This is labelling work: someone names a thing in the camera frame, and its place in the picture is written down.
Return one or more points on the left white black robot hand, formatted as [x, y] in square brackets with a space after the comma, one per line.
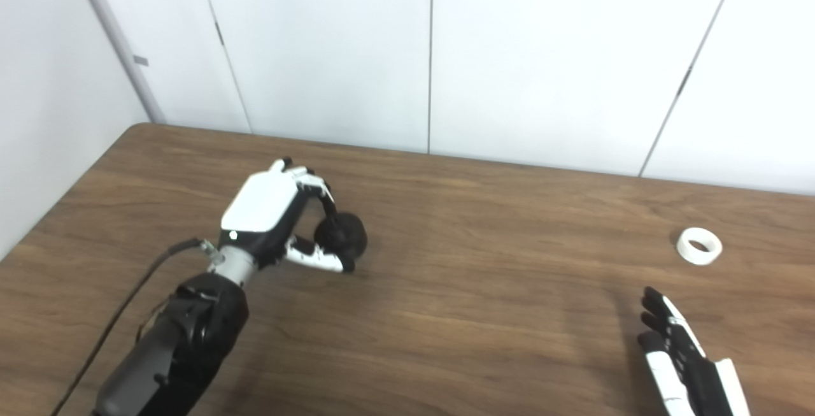
[264, 206]

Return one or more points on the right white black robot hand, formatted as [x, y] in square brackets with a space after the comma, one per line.
[691, 371]

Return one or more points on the round black plastic part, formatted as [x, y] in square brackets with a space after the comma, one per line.
[347, 234]

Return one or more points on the grey wall corner strip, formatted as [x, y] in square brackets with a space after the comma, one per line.
[121, 46]

